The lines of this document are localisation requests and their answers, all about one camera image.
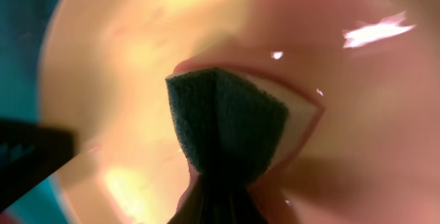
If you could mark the teal plastic tray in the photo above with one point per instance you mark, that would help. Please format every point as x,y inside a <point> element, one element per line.
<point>23,24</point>

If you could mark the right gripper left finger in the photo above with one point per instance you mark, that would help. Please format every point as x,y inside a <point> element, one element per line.
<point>200,205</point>

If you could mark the green scrub sponge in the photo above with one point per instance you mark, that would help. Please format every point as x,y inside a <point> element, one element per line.
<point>234,127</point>

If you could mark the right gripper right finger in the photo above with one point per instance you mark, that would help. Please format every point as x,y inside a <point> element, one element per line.
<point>236,205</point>

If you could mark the yellow plate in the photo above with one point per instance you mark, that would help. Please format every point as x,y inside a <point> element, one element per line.
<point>362,148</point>

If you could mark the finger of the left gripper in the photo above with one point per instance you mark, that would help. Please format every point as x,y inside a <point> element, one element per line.
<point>29,154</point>

